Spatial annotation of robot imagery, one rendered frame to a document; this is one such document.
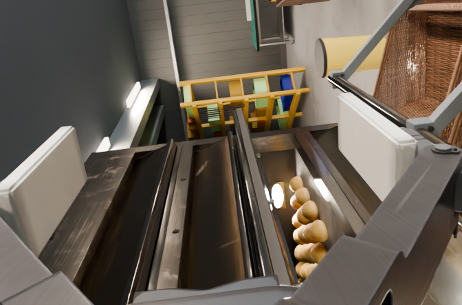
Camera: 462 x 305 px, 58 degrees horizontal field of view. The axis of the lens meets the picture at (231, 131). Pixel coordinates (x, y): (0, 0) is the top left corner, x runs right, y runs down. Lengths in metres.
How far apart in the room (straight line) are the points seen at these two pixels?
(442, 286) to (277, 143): 1.05
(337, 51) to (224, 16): 5.35
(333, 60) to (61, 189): 3.58
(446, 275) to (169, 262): 0.64
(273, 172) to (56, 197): 1.77
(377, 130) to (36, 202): 0.13
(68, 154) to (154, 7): 8.70
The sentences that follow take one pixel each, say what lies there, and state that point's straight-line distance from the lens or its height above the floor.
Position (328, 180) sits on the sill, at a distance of 1.42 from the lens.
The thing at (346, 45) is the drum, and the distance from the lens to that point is 3.79.
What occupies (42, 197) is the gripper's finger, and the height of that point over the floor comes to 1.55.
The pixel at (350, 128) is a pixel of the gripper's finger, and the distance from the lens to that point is 0.20.
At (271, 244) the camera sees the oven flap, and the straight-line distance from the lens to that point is 0.85.
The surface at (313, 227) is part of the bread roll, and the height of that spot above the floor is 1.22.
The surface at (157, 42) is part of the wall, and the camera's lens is 8.98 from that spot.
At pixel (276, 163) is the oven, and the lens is 1.92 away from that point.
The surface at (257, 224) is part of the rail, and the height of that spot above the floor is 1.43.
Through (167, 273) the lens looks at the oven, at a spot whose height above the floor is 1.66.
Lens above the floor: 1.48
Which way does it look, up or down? 1 degrees down
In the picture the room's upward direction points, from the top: 97 degrees counter-clockwise
